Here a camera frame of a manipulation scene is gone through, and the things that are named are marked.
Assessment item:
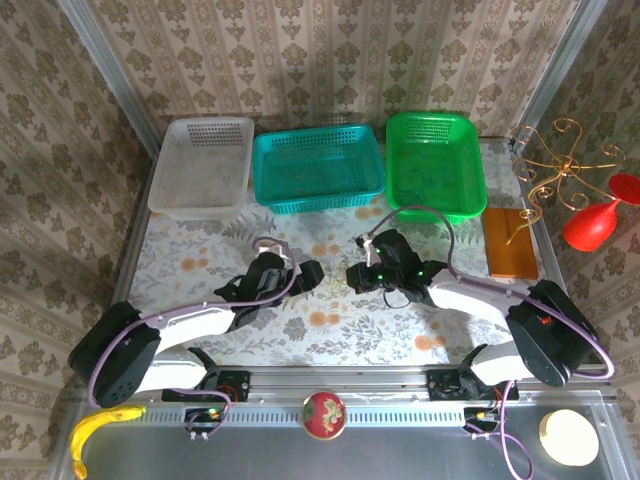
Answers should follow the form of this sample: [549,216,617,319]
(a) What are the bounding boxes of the floral patterned table cover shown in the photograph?
[117,139,576,366]

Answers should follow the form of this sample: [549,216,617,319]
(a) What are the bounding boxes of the brown wooden board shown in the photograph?
[483,207,540,280]

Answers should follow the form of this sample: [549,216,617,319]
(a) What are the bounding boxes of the teal perforated plastic basket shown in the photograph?
[252,123,386,216]

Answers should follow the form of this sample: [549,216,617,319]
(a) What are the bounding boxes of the red ball with gold pattern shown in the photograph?
[301,391,348,441]

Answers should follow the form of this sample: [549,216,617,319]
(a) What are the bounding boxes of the green perforated plastic basket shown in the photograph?
[384,110,489,225]

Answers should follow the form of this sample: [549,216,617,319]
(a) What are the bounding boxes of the white perforated plastic basket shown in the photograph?
[147,116,255,221]

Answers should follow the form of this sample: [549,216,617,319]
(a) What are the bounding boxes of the small black controller box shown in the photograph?
[463,407,506,434]
[182,405,232,435]

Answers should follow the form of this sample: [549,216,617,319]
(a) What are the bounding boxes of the silver metal shelf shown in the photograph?
[49,389,624,480]

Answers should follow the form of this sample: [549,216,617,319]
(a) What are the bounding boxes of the red goblet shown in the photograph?
[562,173,640,253]

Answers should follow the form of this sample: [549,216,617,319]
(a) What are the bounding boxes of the yellow banana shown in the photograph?
[69,404,148,479]

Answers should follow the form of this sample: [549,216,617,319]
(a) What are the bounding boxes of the cream round disc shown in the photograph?
[539,409,600,467]

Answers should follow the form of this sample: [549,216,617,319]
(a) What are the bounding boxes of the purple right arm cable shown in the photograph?
[364,205,616,480]

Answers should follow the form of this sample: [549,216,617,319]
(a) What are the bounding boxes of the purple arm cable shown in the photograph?
[87,237,301,409]
[364,205,616,480]

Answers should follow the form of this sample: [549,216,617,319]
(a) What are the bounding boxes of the aluminium mounting rail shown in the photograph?
[219,364,612,401]

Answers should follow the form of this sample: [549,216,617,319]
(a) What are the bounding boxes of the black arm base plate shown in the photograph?
[162,368,251,404]
[427,368,520,402]

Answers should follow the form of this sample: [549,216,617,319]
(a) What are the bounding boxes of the slotted metal cable duct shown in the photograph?
[144,402,471,426]

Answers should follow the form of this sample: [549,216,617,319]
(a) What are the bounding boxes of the aluminium table side rail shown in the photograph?
[509,139,586,362]
[92,147,164,364]

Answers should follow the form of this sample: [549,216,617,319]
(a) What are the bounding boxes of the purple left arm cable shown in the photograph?
[87,237,301,409]

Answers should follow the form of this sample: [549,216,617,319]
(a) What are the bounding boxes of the gold wire ornament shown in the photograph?
[504,118,627,246]

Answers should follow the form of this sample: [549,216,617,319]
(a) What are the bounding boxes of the aluminium frame post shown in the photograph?
[519,0,609,137]
[55,0,162,157]

